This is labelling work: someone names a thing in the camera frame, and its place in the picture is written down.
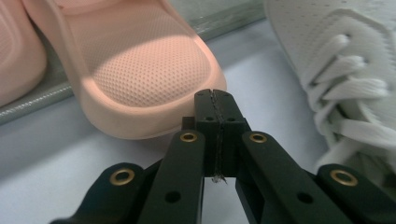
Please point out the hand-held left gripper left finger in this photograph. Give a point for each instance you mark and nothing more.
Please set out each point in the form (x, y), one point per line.
(204, 121)

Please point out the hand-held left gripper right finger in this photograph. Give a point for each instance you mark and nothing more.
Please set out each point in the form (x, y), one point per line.
(232, 124)

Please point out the pink slipper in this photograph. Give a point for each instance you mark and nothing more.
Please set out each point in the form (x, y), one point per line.
(18, 56)
(140, 71)

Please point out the white sneaker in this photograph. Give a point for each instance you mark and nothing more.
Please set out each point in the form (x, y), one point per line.
(342, 62)

